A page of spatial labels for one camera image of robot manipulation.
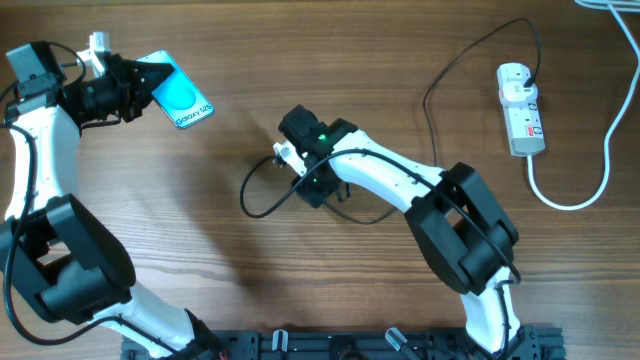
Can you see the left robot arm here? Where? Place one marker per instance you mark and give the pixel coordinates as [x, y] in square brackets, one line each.
[55, 253]

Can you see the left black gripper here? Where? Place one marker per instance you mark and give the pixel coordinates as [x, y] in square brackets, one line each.
[129, 87]

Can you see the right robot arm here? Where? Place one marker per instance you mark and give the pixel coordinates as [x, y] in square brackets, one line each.
[462, 231]

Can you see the white power strip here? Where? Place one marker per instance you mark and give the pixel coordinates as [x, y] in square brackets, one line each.
[523, 124]

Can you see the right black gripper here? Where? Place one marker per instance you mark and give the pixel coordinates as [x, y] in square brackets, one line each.
[310, 188]

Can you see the Galaxy S25 smartphone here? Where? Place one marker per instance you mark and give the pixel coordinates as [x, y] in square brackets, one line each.
[179, 98]

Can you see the white USB charger plug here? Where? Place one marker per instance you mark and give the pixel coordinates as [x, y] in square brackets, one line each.
[515, 94]

